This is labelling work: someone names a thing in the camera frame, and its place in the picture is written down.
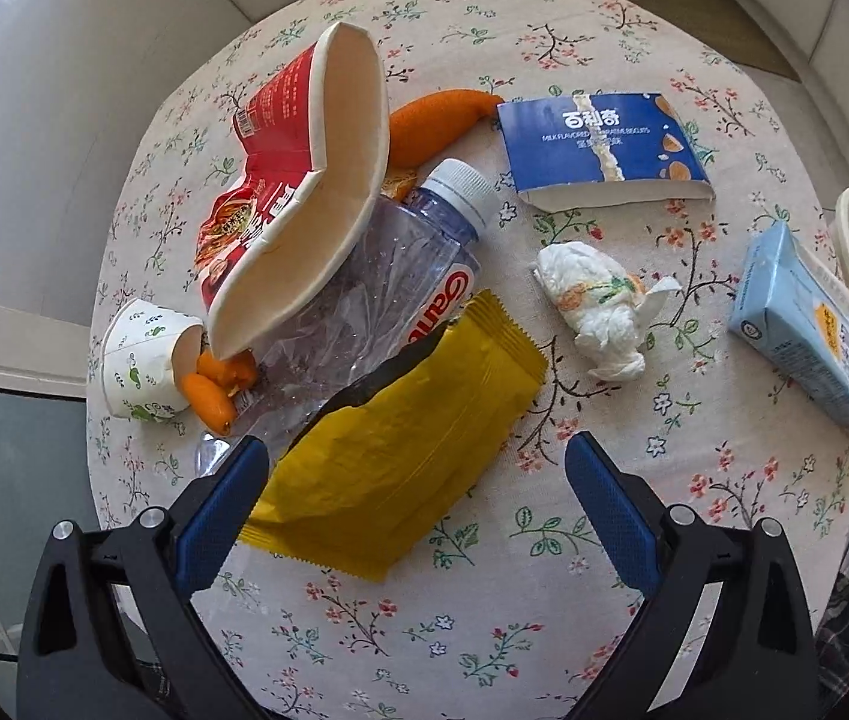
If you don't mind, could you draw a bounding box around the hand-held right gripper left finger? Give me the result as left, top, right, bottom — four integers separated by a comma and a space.
15, 435, 271, 720

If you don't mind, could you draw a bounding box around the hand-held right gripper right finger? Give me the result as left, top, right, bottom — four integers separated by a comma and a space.
565, 431, 821, 720

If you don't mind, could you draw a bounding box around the yellow snack wrapper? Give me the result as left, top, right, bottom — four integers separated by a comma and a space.
236, 289, 550, 582

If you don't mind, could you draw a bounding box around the light blue milk carton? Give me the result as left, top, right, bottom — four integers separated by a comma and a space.
728, 221, 849, 443

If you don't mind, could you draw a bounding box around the long orange peel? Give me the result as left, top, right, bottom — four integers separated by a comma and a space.
386, 90, 506, 167

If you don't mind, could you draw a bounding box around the floral tablecloth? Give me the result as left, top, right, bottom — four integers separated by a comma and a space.
85, 0, 849, 720

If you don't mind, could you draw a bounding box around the small orange peel piece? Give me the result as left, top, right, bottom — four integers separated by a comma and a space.
381, 169, 419, 203
196, 349, 257, 393
181, 372, 236, 436

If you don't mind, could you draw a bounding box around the small green-print paper cup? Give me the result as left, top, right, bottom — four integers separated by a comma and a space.
104, 298, 205, 422

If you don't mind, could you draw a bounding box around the crumpled white tissue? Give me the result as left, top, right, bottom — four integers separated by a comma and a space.
533, 240, 684, 382

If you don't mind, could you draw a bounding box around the crushed clear plastic bottle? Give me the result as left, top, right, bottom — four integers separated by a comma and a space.
195, 157, 499, 481

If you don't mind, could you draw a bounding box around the blue biscuit box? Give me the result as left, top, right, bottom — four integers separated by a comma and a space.
495, 90, 718, 212

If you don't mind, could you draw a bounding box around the crushed red noodle cup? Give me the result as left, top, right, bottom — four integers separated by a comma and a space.
194, 21, 391, 359

